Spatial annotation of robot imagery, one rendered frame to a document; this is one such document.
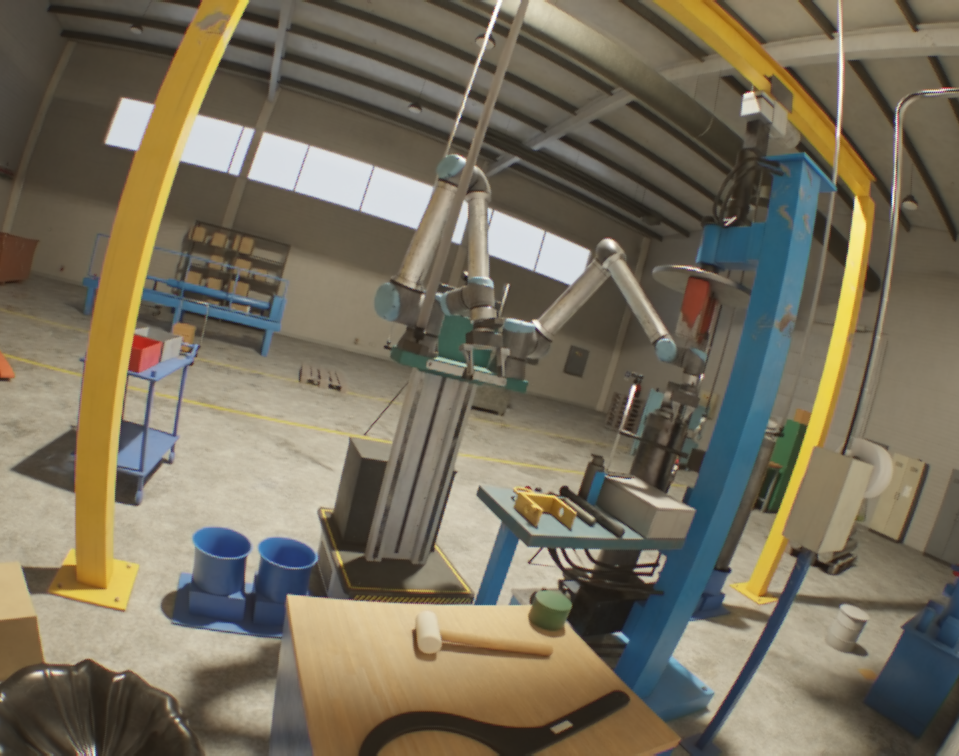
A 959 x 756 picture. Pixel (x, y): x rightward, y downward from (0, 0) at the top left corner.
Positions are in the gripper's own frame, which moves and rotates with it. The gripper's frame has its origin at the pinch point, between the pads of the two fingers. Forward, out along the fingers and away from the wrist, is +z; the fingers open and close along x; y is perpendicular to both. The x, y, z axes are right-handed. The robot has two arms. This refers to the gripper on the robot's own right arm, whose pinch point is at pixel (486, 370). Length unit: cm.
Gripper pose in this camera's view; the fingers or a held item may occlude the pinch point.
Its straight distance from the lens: 176.5
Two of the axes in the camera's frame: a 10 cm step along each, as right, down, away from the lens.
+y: -5.9, 1.7, 7.9
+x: -8.1, -0.6, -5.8
